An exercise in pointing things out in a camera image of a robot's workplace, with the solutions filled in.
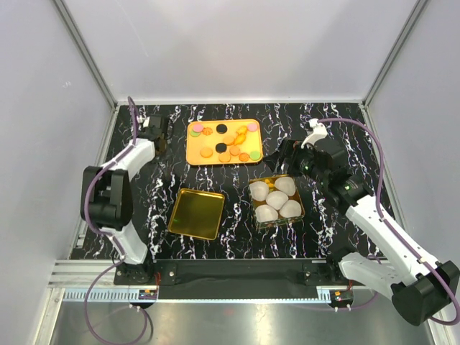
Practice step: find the aluminium frame rail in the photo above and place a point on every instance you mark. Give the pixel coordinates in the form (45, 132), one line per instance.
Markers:
(310, 295)

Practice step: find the orange swirl cookie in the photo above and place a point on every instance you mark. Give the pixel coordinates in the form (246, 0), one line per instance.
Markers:
(244, 157)
(207, 131)

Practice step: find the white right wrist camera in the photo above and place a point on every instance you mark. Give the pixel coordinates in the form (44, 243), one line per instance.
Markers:
(317, 132)

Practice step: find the electronics board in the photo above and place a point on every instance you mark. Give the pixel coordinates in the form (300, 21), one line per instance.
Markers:
(148, 294)
(343, 296)

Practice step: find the orange swirl cookie left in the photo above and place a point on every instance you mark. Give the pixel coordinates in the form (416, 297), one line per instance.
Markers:
(207, 131)

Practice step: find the white paper cup front left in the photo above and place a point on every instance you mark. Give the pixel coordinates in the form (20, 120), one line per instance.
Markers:
(266, 213)

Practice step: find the pink round cookie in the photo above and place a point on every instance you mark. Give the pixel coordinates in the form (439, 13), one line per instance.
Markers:
(252, 127)
(197, 127)

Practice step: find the pink round cookie right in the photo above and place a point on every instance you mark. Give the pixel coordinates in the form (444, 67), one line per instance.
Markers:
(252, 127)

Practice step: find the left electronics board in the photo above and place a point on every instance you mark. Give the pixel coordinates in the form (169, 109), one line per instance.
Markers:
(148, 294)

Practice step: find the white paper cup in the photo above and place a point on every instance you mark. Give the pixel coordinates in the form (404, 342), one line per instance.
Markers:
(259, 190)
(291, 209)
(266, 213)
(276, 199)
(286, 185)

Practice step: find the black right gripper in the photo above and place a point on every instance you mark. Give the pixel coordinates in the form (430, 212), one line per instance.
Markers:
(289, 149)

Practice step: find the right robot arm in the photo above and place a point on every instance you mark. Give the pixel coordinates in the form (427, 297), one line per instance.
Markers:
(417, 284)

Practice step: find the upper fish shaped cookie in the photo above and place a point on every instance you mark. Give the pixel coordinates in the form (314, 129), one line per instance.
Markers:
(242, 130)

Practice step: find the orange swirl cookie right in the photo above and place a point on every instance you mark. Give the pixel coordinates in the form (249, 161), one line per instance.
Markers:
(244, 157)

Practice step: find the yellow dotted round cookie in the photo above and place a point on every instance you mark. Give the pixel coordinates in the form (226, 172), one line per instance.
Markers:
(206, 152)

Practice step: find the gold tin lid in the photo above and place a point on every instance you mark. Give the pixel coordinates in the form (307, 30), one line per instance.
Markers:
(197, 213)

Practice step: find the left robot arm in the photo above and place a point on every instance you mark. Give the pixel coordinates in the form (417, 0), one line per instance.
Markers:
(106, 203)

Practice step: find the black sandwich cookie on tray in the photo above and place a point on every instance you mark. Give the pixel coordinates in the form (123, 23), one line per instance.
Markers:
(221, 128)

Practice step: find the yellow plastic tray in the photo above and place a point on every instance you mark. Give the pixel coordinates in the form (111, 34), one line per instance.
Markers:
(252, 143)

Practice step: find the white paper cup centre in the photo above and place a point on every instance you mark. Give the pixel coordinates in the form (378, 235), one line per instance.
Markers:
(276, 199)

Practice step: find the right electronics board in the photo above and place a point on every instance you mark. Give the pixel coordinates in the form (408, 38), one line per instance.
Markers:
(343, 296)

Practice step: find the white paper cup back right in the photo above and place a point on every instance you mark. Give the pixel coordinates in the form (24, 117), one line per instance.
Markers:
(286, 185)

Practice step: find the green round cookie right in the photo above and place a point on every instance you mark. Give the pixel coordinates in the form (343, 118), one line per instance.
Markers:
(255, 155)

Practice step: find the black sandwich cookie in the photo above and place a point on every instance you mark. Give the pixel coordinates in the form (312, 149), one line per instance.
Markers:
(221, 147)
(221, 128)

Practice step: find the gold cookie tin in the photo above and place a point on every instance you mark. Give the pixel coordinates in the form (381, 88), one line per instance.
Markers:
(280, 221)

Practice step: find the lower fish shaped cookie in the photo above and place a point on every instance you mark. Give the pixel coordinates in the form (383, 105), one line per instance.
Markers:
(240, 139)

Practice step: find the fish shaped cookie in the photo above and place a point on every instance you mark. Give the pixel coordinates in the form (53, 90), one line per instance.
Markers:
(242, 130)
(240, 139)

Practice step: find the white paper cup back left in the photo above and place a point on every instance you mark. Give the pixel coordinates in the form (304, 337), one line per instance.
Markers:
(259, 190)

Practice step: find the pink round cookie left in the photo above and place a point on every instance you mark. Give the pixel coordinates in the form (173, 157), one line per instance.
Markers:
(197, 127)

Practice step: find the white paper cup front right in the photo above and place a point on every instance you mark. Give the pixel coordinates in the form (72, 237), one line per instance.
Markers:
(291, 209)

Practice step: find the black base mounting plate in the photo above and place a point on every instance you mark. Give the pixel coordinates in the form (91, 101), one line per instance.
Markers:
(180, 271)

